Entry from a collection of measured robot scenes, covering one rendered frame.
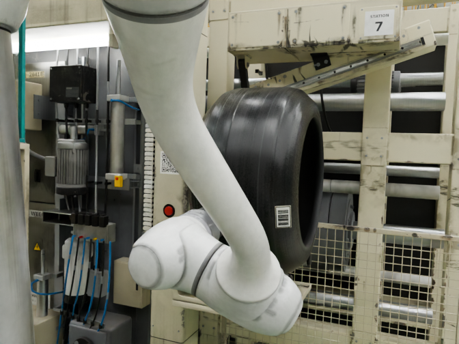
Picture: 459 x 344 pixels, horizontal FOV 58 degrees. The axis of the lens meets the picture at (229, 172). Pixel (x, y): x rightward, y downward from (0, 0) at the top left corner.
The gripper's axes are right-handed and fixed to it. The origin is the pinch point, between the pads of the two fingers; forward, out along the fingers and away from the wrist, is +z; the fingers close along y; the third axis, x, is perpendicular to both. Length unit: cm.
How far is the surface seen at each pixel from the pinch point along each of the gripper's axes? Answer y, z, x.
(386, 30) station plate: -31, 57, -46
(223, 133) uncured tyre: 7.2, 9.0, -16.5
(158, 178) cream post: 37.2, 23.9, 0.5
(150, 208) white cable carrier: 40.8, 23.4, 11.1
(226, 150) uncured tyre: 5.2, 6.4, -12.3
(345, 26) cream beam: -18, 57, -48
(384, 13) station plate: -30, 58, -51
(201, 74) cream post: 27, 37, -34
